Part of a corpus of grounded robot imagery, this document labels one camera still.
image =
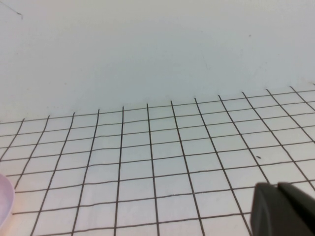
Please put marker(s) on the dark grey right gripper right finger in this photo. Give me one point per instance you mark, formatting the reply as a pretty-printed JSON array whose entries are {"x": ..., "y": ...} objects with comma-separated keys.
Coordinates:
[{"x": 299, "y": 199}]

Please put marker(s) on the pale pink round plate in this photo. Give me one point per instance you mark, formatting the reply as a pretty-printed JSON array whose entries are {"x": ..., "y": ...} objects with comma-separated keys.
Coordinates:
[{"x": 5, "y": 199}]

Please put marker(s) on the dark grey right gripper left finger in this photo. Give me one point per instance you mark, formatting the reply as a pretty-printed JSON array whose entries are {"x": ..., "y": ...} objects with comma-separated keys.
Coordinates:
[{"x": 268, "y": 216}]

